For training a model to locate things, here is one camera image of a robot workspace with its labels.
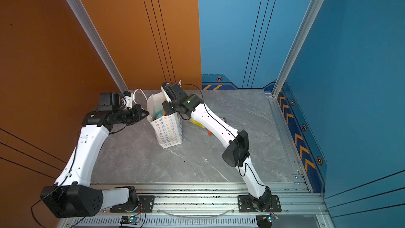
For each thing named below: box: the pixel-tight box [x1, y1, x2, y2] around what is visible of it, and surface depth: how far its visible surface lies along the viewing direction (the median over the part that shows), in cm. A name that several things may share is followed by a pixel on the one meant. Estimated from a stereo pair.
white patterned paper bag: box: [147, 92, 183, 149], surface depth 83 cm
